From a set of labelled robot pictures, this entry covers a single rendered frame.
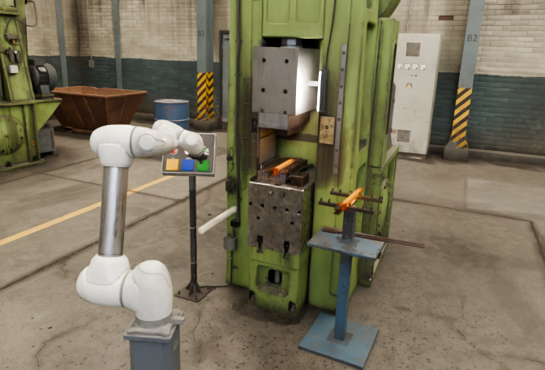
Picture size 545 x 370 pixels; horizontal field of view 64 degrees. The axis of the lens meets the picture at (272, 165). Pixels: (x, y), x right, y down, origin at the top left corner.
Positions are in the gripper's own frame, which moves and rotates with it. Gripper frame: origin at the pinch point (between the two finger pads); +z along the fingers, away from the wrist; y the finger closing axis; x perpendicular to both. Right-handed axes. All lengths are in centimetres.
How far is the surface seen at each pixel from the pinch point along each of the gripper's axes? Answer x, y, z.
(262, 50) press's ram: 64, 37, -23
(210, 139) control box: 17.7, 3.6, 13.2
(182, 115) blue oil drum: 191, -92, 412
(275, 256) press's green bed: -56, 49, 32
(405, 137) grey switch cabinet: 176, 288, 447
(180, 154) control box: 7.1, -15.4, 13.2
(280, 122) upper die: 24, 49, -7
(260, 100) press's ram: 38, 36, -8
